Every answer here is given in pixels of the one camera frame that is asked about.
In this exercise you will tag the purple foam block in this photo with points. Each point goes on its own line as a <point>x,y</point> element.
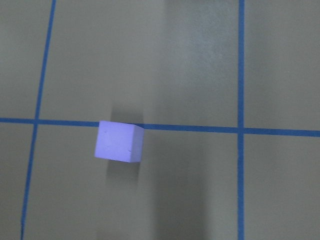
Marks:
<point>120,142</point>

